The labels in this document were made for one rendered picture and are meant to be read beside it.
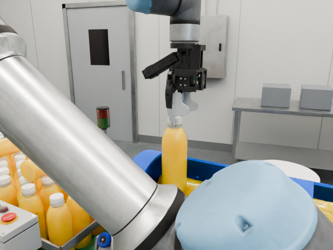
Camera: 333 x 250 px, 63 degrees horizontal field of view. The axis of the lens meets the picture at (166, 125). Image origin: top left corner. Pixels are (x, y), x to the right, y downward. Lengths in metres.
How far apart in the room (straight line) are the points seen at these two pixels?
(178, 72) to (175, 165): 0.25
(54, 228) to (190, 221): 0.69
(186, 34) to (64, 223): 0.63
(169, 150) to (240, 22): 3.39
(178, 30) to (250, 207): 0.52
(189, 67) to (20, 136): 0.46
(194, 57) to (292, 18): 3.39
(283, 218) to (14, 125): 0.29
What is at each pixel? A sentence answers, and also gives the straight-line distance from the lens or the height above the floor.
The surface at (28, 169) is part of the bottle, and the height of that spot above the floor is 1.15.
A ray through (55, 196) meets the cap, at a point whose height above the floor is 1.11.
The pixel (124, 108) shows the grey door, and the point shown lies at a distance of 4.56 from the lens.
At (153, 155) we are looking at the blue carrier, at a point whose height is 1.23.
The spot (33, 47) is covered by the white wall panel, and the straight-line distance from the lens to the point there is 5.52.
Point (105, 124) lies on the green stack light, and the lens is 1.37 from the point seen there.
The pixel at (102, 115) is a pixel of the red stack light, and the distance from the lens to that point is 1.35.
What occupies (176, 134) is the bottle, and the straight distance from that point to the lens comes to 0.73.
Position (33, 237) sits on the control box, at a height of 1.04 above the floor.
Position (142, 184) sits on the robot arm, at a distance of 0.34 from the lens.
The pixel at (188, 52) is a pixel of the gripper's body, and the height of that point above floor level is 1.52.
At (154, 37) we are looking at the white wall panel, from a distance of 4.28.
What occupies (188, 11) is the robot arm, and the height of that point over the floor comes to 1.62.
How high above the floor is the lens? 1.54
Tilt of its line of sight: 16 degrees down
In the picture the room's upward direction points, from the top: straight up
